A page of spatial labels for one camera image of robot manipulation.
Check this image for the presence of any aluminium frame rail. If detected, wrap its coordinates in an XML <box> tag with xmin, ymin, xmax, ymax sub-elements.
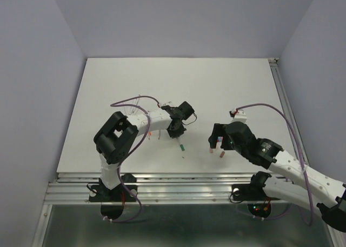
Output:
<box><xmin>44</xmin><ymin>172</ymin><xmax>332</xmax><ymax>204</ymax></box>

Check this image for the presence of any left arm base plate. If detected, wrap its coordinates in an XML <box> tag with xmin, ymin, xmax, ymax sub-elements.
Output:
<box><xmin>86</xmin><ymin>171</ymin><xmax>136</xmax><ymax>203</ymax></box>

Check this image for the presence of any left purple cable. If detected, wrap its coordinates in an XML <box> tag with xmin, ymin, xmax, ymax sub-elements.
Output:
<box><xmin>104</xmin><ymin>95</ymin><xmax>160</xmax><ymax>223</ymax></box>

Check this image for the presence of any right side aluminium rail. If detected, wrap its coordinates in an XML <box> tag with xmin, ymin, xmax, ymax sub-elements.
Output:
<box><xmin>268</xmin><ymin>58</ymin><xmax>309</xmax><ymax>165</ymax></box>

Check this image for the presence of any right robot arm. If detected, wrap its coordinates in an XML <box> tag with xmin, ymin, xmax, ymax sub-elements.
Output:
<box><xmin>208</xmin><ymin>110</ymin><xmax>345</xmax><ymax>232</ymax></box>

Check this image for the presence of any green capped marker pen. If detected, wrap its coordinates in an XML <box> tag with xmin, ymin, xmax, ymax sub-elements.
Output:
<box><xmin>177</xmin><ymin>138</ymin><xmax>185</xmax><ymax>151</ymax></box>

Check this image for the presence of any blue capped marker pen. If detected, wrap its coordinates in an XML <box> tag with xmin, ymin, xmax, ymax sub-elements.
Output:
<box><xmin>130</xmin><ymin>106</ymin><xmax>136</xmax><ymax>115</ymax></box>

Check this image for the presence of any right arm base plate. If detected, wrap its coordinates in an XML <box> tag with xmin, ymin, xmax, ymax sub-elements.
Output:
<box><xmin>229</xmin><ymin>184</ymin><xmax>269</xmax><ymax>203</ymax></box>

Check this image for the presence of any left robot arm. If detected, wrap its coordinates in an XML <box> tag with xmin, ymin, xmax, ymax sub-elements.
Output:
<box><xmin>94</xmin><ymin>101</ymin><xmax>195</xmax><ymax>201</ymax></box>

